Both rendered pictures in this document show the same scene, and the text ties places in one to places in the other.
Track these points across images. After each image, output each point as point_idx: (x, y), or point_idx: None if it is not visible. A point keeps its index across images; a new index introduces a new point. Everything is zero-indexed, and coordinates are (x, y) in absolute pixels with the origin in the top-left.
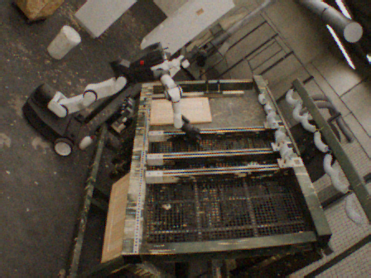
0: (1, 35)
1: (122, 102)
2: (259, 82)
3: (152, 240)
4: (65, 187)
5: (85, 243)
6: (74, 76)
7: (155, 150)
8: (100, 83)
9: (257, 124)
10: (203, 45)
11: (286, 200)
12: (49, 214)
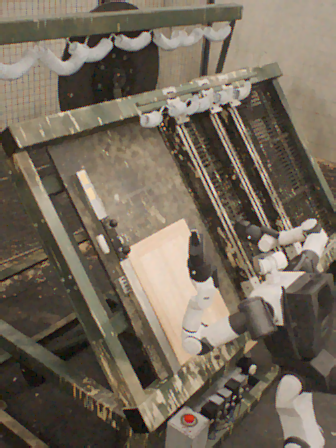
0: None
1: None
2: (50, 129)
3: (328, 225)
4: (278, 426)
5: (264, 362)
6: None
7: None
8: (306, 428)
9: (152, 140)
10: (196, 229)
11: (247, 104)
12: (316, 396)
